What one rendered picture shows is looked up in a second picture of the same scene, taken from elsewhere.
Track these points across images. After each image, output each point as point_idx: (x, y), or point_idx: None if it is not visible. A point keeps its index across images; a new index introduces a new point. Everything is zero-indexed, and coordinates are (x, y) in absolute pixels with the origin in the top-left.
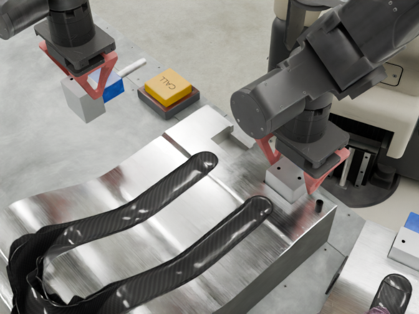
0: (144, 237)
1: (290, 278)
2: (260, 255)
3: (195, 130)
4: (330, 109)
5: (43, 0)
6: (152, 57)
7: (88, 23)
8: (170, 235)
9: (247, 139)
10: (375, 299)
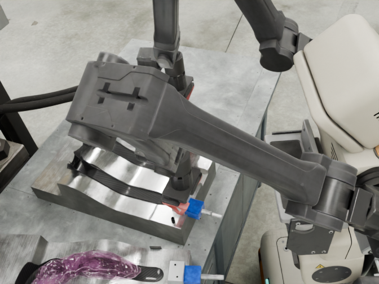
0: (129, 169)
1: (155, 238)
2: (139, 211)
3: (195, 159)
4: (179, 180)
5: (155, 65)
6: (258, 128)
7: (176, 85)
8: (136, 177)
9: (228, 188)
10: (145, 267)
